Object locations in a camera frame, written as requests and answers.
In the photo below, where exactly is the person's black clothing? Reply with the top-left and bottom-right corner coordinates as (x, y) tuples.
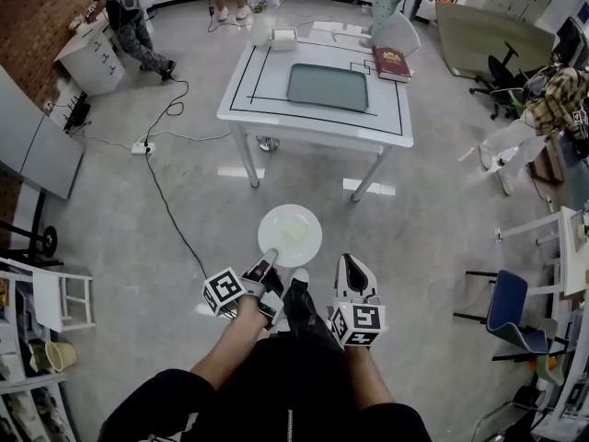
(96, 332), (434, 442)

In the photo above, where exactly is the white round plate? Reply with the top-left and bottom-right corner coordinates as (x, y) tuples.
(257, 204), (324, 269)

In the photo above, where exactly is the person's black trouser leg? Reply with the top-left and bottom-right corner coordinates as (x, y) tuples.
(278, 277), (344, 343)

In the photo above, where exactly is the white chair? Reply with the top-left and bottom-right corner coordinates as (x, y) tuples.
(366, 11), (422, 60)

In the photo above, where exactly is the person's right forearm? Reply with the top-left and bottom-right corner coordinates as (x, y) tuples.
(343, 343), (398, 412)

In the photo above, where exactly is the red hardcover book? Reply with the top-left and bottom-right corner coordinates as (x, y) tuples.
(371, 44), (412, 85)

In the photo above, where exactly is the white vase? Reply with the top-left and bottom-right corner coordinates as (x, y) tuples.
(248, 11), (274, 48)

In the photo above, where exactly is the person's left forearm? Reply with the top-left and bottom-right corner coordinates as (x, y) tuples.
(189, 296), (278, 391)

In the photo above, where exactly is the white storage shelf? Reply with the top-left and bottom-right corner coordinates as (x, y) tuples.
(0, 256), (82, 442)

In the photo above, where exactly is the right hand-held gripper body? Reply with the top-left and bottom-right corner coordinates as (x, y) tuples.
(329, 286), (387, 349)

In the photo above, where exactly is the white step stool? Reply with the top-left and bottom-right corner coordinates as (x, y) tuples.
(30, 268), (97, 334)

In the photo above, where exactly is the black wheeled stand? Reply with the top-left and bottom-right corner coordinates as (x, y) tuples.
(0, 190), (64, 269)

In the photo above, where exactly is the pale yellow bucket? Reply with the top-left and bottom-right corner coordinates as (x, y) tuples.
(44, 340), (78, 372)

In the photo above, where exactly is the person's white shoe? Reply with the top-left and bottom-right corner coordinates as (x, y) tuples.
(286, 267), (311, 290)

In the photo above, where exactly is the grey flat board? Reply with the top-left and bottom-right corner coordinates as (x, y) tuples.
(0, 64), (86, 201)

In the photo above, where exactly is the blue seat chair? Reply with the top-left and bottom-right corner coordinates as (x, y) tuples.
(452, 268), (570, 364)

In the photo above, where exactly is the white drawer cabinet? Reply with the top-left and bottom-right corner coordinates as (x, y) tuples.
(53, 18), (127, 98)

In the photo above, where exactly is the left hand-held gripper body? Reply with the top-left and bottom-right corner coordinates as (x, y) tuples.
(202, 266), (286, 332)

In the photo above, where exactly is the white square table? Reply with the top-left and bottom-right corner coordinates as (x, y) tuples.
(216, 19), (415, 203)

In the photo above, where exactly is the black office chair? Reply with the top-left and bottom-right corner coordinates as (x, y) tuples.
(468, 41), (531, 122)

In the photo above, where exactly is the pale yellow food piece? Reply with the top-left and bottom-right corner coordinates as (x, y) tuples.
(282, 220), (309, 242)

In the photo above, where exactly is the black floor cable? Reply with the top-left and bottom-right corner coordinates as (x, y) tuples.
(143, 78), (211, 281)

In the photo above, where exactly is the beige partition board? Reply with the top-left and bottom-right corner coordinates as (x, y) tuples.
(433, 0), (557, 78)

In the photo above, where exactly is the white tissue box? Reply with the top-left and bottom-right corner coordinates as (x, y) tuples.
(269, 26), (300, 52)

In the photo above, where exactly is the white side table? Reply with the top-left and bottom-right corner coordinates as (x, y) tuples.
(494, 205), (589, 299)

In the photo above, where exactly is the grey rectangular tray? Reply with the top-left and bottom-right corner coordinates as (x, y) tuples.
(286, 63), (371, 114)

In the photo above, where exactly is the black router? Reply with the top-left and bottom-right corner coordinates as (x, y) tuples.
(63, 90), (92, 133)

